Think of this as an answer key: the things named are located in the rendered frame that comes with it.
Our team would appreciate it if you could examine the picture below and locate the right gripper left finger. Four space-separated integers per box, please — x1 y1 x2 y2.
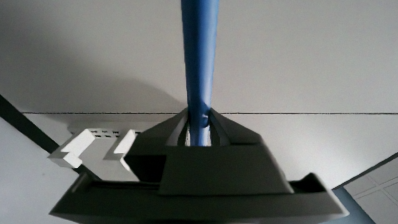
130 107 189 146

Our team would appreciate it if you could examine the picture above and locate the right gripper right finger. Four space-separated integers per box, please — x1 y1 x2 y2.
209 107 267 146

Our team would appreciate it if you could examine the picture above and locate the blue metal bar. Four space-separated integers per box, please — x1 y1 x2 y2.
181 0 219 146

